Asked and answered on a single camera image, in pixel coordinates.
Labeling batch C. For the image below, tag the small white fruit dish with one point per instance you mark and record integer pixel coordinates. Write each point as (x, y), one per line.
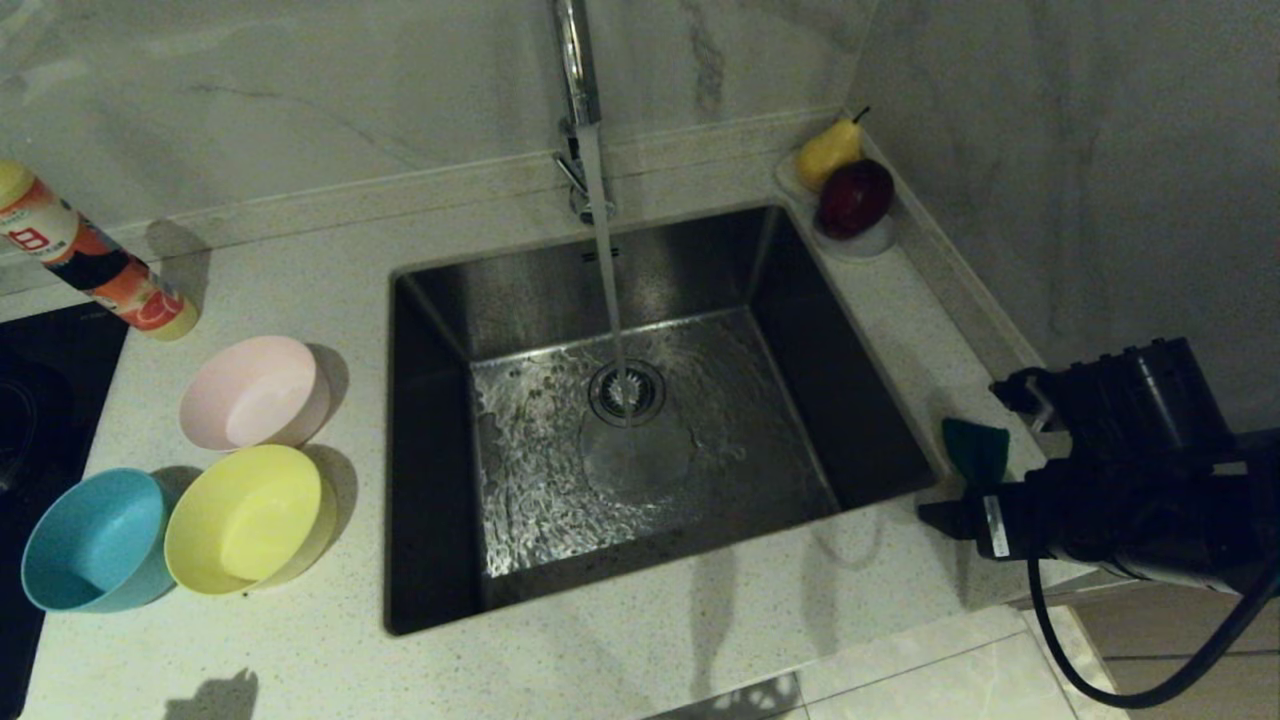
(870, 245)

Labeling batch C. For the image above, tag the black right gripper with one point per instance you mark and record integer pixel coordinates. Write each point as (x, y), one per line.
(1120, 520)

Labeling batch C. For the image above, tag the beige wooden cabinet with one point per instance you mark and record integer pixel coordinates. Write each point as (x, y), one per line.
(1130, 640)

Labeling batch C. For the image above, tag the round metal drain strainer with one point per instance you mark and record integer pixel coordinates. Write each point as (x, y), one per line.
(640, 395)

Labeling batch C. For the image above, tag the dark red apple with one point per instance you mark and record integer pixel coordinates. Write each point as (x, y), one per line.
(853, 198)

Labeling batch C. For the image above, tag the yellow plastic bowl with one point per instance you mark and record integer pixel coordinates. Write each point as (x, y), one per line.
(240, 520)

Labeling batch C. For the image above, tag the orange white dish soap bottle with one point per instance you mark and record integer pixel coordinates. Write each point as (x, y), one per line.
(100, 270)

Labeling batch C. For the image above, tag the green and yellow sponge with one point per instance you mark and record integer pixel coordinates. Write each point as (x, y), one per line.
(975, 450)

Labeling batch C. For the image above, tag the pink plastic bowl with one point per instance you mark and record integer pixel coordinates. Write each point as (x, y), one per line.
(255, 395)

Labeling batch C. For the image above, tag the blue plastic bowl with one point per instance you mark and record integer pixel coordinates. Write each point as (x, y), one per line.
(90, 545)

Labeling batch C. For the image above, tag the black induction cooktop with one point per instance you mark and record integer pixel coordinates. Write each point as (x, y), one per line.
(50, 400)

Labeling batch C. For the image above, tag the chrome faucet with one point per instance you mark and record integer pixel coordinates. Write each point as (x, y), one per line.
(577, 60)

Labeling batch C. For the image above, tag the yellow pear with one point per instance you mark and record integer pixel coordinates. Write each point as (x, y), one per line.
(825, 153)

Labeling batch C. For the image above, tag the stainless steel sink basin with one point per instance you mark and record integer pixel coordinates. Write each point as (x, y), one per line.
(800, 350)

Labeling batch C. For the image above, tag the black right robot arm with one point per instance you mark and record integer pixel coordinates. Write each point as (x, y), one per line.
(1262, 500)

